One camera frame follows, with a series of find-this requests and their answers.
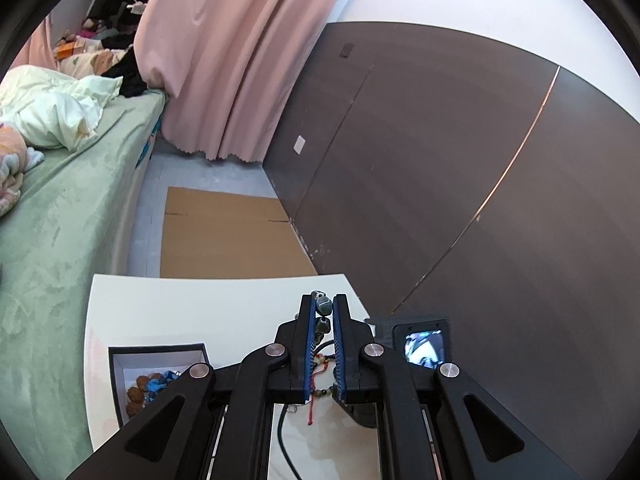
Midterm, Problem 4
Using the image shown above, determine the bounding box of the blue braided flower bracelet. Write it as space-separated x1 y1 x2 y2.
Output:
145 369 182 403

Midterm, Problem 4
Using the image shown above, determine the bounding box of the brown seed bead bracelet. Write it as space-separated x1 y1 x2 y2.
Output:
124 372 163 418

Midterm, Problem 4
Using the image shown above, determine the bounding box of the black jewelry box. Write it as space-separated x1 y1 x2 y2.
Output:
108 342 208 427

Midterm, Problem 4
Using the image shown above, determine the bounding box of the brown cardboard sheet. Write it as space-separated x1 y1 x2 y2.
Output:
160 188 317 280

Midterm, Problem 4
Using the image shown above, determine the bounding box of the green bed mattress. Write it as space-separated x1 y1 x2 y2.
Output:
1 91 165 479

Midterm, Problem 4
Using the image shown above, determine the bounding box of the pink fleece blanket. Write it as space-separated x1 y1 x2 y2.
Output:
0 124 44 217

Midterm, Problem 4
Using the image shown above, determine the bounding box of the black garment on bed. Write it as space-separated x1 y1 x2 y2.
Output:
102 47 148 99

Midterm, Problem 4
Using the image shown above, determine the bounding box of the pale green pillow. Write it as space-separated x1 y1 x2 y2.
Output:
1 65 122 152

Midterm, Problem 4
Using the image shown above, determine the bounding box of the pink curtain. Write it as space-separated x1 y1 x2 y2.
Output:
8 0 362 164

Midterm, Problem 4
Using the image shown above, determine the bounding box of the black cable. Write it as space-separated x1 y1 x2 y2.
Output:
276 401 306 480

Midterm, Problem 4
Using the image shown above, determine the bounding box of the white wall socket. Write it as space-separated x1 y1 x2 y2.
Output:
293 136 306 155

